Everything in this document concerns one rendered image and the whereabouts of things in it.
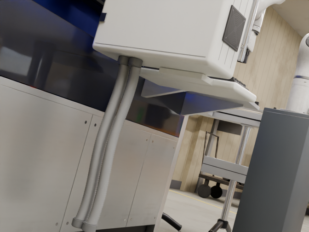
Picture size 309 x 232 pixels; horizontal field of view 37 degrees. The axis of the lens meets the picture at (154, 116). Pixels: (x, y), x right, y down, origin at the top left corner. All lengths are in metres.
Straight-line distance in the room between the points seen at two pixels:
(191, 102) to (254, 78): 5.42
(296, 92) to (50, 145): 1.29
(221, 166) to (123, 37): 1.94
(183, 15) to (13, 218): 0.88
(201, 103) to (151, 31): 1.08
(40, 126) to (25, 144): 0.08
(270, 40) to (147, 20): 6.78
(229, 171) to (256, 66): 4.77
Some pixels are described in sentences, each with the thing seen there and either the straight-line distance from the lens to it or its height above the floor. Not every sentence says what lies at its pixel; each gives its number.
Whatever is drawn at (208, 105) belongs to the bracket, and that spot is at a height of 0.81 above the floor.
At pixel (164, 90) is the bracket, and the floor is 0.78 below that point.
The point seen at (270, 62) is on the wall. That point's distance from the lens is 8.38.
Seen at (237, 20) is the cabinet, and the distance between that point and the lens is 1.51.
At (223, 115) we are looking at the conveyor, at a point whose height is 0.86.
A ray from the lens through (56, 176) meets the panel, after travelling 1.76.
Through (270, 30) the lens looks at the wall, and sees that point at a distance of 8.25.
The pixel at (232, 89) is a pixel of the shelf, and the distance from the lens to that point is 1.57.
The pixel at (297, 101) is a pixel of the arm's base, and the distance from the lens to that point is 2.40.
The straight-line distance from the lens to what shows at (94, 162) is 1.61.
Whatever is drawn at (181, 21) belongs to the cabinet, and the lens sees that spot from 1.49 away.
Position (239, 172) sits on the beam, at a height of 0.50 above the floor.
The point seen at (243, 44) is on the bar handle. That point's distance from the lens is 1.61.
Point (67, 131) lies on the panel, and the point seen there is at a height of 0.49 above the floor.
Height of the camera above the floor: 0.53
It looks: 3 degrees up
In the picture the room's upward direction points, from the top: 15 degrees clockwise
